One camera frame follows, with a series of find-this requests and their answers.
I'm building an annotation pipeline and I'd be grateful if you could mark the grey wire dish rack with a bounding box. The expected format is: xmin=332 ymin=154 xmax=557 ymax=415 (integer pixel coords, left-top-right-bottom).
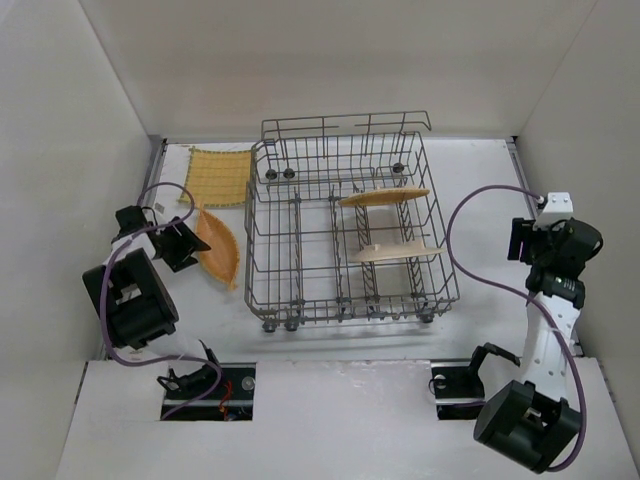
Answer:
xmin=244 ymin=110 xmax=460 ymax=333

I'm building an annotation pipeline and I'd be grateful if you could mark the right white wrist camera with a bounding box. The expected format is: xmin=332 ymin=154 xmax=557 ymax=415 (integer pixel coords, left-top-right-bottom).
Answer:
xmin=534 ymin=192 xmax=574 ymax=230

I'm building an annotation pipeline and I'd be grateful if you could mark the yellow square woven plate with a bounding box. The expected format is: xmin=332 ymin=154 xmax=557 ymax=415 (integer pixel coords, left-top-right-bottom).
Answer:
xmin=184 ymin=147 xmax=252 ymax=208

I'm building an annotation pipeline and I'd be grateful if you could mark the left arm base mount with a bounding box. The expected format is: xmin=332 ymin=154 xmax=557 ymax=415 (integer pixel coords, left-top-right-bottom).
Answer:
xmin=158 ymin=363 xmax=257 ymax=422

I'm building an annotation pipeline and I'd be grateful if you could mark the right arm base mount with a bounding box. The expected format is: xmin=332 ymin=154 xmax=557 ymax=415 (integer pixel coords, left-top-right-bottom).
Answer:
xmin=428 ymin=360 xmax=485 ymax=421

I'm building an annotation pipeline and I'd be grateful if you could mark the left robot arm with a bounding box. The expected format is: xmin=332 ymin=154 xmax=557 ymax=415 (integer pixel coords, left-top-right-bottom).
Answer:
xmin=82 ymin=205 xmax=211 ymax=349

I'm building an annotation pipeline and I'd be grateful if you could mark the right aluminium rail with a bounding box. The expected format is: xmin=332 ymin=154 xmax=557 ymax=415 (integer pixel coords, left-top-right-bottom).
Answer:
xmin=505 ymin=135 xmax=584 ymax=357

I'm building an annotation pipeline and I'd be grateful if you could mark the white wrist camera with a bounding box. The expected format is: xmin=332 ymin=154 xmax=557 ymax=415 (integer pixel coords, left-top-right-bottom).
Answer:
xmin=142 ymin=204 xmax=182 ymax=229
xmin=534 ymin=192 xmax=574 ymax=230

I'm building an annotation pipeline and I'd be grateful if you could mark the orange rounded woven plate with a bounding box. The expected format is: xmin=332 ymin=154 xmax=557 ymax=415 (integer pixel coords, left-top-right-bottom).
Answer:
xmin=339 ymin=187 xmax=430 ymax=207

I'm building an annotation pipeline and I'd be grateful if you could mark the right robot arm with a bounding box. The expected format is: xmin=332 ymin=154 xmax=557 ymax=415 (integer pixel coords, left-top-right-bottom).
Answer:
xmin=473 ymin=217 xmax=603 ymax=474

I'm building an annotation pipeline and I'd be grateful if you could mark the orange leaf-shaped woven plate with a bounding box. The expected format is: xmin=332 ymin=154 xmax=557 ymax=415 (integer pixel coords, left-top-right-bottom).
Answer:
xmin=195 ymin=205 xmax=240 ymax=291

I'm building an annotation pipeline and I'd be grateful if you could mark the left aluminium rail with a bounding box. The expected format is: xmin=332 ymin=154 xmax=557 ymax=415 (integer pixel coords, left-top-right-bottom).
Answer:
xmin=141 ymin=135 xmax=168 ymax=202

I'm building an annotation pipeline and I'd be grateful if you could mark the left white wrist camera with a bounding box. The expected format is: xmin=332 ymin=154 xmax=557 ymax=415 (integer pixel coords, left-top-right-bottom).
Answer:
xmin=142 ymin=204 xmax=182 ymax=229

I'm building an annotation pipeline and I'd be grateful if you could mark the aluminium rail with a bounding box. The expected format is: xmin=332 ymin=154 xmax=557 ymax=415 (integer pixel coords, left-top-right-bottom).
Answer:
xmin=505 ymin=135 xmax=584 ymax=357
xmin=141 ymin=135 xmax=168 ymax=202

